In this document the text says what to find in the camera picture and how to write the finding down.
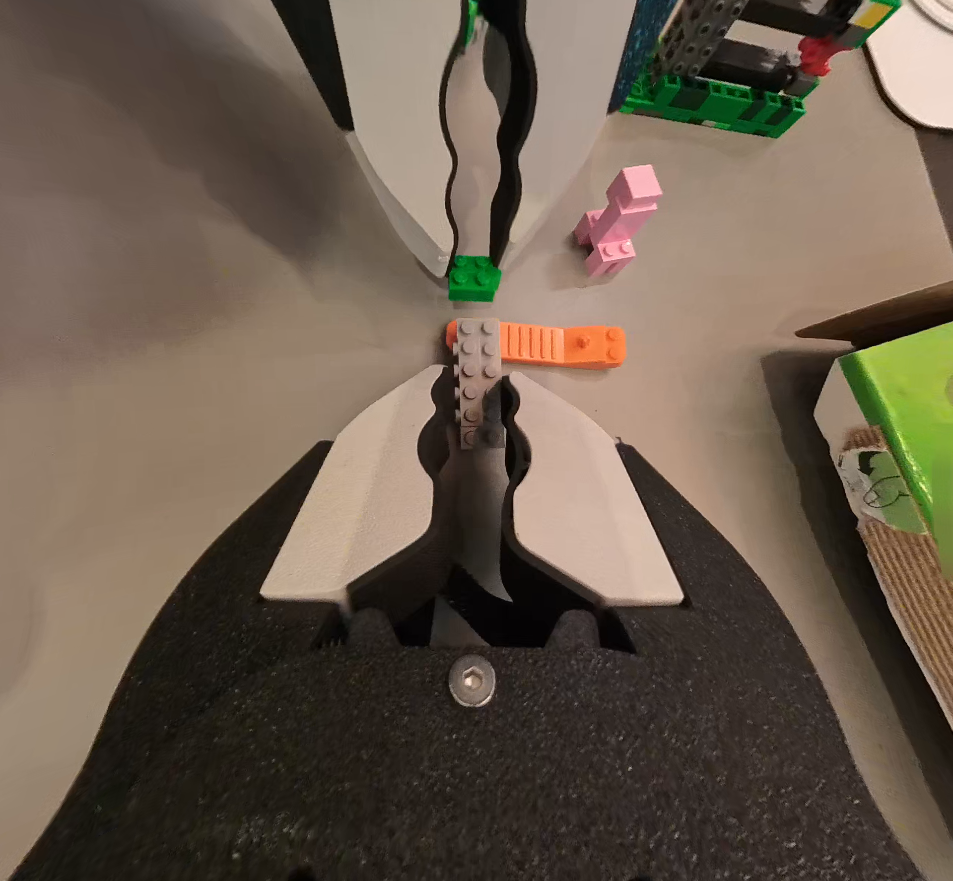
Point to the grey toy brick assembly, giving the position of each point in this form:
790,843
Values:
476,375

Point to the orange brick separator tool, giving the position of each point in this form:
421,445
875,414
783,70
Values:
551,343

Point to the black grey brick structure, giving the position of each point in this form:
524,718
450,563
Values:
715,99

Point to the green cardboard box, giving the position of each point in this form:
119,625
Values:
893,389

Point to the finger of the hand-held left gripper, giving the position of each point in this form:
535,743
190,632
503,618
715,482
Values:
387,40
581,40

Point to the pink toy brick pig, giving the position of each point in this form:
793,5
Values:
618,222

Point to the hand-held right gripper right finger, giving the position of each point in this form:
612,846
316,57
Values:
588,516

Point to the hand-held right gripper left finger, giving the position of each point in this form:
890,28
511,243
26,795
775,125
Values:
357,501

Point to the green toy brick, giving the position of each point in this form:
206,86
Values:
474,279

